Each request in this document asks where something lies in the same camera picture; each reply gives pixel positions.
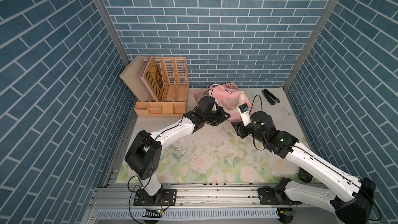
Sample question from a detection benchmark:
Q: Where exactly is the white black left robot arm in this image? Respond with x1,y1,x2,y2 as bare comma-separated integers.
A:
124,96,231,206

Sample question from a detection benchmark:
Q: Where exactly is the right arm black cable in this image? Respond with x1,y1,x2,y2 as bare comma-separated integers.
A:
250,94,264,116

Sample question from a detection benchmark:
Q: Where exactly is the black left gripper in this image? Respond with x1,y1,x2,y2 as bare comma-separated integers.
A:
201,106,231,126

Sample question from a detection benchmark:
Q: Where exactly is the beige flat board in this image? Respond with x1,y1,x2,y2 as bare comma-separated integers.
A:
120,55,151,102

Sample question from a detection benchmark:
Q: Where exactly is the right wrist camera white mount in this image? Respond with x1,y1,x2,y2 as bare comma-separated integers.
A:
239,103,251,127

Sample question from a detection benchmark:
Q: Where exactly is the pink baseball cap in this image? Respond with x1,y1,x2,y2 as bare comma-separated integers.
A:
215,85,252,122

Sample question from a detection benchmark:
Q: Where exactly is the pink perforated plastic basket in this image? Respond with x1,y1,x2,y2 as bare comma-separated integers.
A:
193,83,239,103

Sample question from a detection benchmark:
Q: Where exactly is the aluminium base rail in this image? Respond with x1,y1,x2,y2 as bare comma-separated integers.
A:
82,183,339,224

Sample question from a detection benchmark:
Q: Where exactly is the black stapler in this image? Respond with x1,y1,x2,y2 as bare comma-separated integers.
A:
262,89,280,105

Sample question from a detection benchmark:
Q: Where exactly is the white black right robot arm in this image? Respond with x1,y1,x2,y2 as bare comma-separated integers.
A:
232,112,376,224

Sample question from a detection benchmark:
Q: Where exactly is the black round object on mat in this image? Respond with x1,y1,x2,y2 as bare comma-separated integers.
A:
298,168,313,184

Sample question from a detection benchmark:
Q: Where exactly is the wanted poster book pink edge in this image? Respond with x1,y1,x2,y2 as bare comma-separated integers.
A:
140,55,164,102

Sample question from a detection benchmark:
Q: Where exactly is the peach plastic desk organizer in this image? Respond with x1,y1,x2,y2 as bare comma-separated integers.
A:
134,57,189,118

